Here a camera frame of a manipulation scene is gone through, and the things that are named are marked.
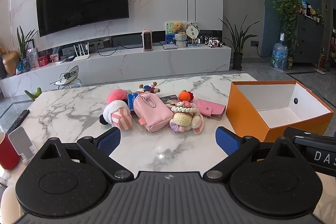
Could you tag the white router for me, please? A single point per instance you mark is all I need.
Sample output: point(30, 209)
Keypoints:
point(82, 57)

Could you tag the golden brown vase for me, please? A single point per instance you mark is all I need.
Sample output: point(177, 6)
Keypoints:
point(11, 62)

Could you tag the orange cardboard box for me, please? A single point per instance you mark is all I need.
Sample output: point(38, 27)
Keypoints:
point(249, 119)

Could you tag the pink zip pouch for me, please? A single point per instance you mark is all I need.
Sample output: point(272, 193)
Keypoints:
point(152, 112)

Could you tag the crochet orange toy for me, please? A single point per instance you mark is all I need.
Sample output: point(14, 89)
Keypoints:
point(184, 96)

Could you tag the white phone stand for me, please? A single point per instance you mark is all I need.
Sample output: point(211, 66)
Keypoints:
point(22, 142)

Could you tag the blue card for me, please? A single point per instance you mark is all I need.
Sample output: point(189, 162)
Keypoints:
point(131, 102)

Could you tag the blue green painting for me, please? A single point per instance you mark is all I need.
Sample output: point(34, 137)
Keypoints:
point(168, 35)

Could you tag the crochet bunny doll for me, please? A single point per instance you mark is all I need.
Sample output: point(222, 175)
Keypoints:
point(183, 119)

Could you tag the brown teddy bear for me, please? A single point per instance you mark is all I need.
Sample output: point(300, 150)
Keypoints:
point(179, 27)

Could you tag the black wall socket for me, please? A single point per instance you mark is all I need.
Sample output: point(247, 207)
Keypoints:
point(254, 43)

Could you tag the pink striped plush toy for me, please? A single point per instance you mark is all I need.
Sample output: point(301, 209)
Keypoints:
point(119, 116)

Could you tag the red gift box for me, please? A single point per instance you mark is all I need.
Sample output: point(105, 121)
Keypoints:
point(43, 61)

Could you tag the white marble television console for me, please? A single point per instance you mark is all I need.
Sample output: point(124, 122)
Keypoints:
point(131, 64)

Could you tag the black white checkered toy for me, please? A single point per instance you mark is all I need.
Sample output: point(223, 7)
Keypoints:
point(214, 42)

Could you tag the long leaf potted plant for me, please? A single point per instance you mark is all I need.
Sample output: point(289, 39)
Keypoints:
point(238, 56)

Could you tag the red cup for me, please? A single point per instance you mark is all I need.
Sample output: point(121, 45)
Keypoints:
point(8, 153)

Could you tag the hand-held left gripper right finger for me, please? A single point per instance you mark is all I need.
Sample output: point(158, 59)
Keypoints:
point(228, 141)

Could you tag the dark grey cabinet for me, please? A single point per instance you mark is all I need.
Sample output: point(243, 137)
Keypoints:
point(308, 40)

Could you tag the leafy plant in glass vase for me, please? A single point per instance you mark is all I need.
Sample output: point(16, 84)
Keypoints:
point(24, 43)

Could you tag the large water bottle with pump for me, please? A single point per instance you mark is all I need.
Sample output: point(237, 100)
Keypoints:
point(279, 56)

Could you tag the green toy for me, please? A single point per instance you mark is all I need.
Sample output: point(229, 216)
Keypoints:
point(34, 94)

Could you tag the round paper fan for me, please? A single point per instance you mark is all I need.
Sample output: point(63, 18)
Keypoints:
point(192, 30)

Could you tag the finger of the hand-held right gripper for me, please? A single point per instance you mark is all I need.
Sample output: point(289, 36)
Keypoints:
point(299, 134)

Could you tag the dark picture booklet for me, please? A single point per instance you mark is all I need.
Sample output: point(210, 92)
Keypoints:
point(169, 100)

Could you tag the trailing pothos plant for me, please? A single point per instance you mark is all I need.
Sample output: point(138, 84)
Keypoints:
point(287, 7)

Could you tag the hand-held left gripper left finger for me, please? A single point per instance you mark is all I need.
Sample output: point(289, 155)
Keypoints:
point(109, 138)

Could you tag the pink gift box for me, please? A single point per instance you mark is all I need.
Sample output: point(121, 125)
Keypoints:
point(54, 58)

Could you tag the pink space heater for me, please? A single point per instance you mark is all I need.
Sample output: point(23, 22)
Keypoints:
point(147, 40)

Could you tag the silver flat device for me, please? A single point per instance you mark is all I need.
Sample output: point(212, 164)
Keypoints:
point(169, 46)

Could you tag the sailor plush doll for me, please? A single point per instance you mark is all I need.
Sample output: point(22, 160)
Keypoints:
point(149, 88)

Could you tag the pink peach plush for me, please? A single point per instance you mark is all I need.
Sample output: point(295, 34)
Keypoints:
point(115, 95)

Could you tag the pink card holder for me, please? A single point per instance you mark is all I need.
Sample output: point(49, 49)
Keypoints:
point(210, 108)

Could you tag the black remote control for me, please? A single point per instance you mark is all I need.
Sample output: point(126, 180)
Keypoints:
point(17, 121)

